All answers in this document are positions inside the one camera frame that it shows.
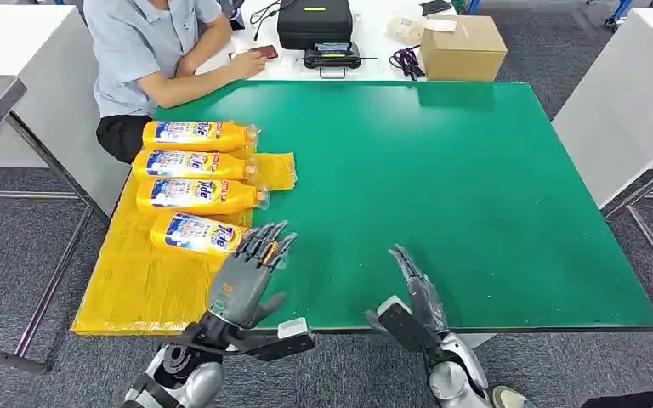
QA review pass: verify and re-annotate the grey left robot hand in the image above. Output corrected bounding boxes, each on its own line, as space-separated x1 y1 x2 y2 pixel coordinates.
207 219 298 331

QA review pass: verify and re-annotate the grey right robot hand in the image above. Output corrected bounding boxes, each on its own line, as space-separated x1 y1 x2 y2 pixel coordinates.
388 243 450 334

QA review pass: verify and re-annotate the orange drink bottle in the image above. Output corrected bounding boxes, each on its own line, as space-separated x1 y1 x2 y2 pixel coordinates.
131 148 258 183
141 119 260 155
149 211 253 259
135 178 270 218

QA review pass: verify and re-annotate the yellow plastic sheet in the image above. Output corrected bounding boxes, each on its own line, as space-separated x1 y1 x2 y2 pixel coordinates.
71 119 298 337

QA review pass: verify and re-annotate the green table mat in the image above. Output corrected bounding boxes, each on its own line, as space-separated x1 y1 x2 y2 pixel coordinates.
153 80 653 332

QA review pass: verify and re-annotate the person's right hand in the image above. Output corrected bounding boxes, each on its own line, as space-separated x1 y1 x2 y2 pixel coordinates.
227 48 269 82

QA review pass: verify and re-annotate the black handheld controller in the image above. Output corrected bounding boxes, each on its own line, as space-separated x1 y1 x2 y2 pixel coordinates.
303 41 379 79

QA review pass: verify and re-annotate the brown cardboard box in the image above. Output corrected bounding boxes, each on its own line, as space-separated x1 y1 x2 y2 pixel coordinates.
419 14 509 83

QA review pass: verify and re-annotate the grey side table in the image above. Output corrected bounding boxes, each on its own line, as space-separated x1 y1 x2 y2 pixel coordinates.
551 6 653 210
0 4 132 218

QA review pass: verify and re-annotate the person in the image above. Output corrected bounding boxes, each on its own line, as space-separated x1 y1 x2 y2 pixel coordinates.
82 0 269 165

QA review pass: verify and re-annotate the white desk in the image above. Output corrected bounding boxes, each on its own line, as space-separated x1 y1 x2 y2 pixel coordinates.
196 0 461 82

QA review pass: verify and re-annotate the clear plastic bag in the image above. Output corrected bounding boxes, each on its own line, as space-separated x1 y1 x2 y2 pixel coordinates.
386 15 427 46

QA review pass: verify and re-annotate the dark upright tablet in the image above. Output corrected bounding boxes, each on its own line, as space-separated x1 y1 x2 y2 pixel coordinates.
219 0 247 31

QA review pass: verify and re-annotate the white paper slip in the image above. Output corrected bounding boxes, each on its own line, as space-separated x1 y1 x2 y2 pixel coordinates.
423 18 459 34

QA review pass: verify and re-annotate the black carry case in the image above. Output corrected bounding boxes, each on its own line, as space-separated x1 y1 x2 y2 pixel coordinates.
276 0 355 51

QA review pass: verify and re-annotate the flat black device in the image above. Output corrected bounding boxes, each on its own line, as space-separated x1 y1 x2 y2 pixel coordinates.
419 0 453 17

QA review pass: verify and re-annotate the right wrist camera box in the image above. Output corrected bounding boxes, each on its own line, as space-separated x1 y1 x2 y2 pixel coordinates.
375 296 441 354

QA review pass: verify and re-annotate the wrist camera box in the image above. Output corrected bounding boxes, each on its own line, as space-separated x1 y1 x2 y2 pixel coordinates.
241 317 317 363
375 296 441 354

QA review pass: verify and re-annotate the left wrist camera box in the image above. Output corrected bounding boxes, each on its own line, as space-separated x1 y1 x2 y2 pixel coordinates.
241 317 317 363

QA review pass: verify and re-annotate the metal table leg frame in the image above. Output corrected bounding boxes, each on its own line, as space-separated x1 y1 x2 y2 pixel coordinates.
601 151 653 306
0 112 111 377

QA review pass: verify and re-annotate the black cable bundle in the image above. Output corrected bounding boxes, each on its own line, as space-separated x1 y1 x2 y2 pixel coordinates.
389 45 427 82

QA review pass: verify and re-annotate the thin black cable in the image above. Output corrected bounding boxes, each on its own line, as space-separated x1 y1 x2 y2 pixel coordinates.
248 0 298 43

